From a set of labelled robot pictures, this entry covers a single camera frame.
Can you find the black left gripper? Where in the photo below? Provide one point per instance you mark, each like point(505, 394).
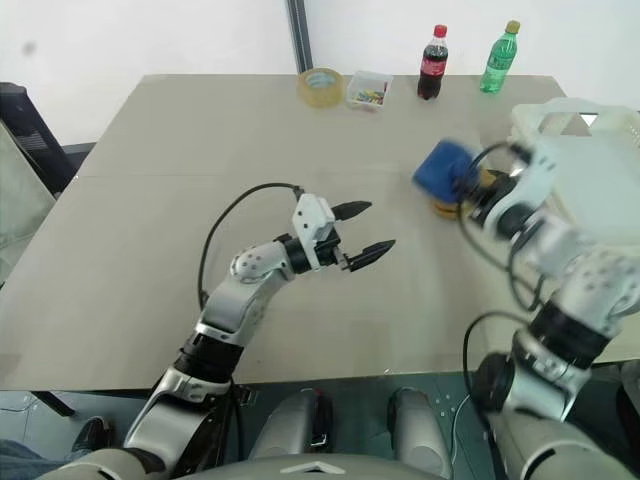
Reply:
point(332, 255)

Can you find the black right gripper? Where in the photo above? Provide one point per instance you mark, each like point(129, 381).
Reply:
point(492, 192)

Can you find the blue cloth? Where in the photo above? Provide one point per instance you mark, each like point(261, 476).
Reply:
point(440, 170)

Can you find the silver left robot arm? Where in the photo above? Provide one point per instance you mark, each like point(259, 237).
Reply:
point(230, 310)

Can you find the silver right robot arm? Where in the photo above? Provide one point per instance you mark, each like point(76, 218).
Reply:
point(570, 310)

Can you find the white plastic basket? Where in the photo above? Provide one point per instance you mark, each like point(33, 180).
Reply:
point(600, 170)

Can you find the clear box of coloured clips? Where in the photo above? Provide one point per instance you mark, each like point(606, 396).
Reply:
point(369, 92)

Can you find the green bottle yellow cap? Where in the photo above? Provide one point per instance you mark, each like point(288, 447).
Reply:
point(499, 62)

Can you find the cola bottle red cap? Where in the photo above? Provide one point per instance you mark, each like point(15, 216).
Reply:
point(431, 67)

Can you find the clear tape roll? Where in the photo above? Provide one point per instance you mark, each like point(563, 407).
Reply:
point(320, 95)

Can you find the silver left robot thigh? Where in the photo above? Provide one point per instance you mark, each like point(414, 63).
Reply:
point(295, 425)

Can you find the silver robot thigh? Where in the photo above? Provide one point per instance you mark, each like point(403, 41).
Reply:
point(295, 425)
point(417, 430)

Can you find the silver right robot thigh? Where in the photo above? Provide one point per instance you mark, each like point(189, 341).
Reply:
point(417, 430)

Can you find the grey metal pillar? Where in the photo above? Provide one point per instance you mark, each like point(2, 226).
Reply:
point(300, 32)

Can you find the grey robot torso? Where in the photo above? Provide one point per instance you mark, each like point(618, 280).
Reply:
point(310, 467)

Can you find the black shoe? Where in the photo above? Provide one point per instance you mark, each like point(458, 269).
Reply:
point(94, 435)

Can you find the pale grey cloth sheet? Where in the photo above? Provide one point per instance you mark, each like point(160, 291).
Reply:
point(17, 210)

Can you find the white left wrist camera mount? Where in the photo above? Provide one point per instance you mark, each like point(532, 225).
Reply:
point(312, 220)

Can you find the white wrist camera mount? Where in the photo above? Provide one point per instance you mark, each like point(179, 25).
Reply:
point(312, 220)
point(540, 170)

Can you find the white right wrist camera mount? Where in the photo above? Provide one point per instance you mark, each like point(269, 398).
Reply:
point(540, 170)

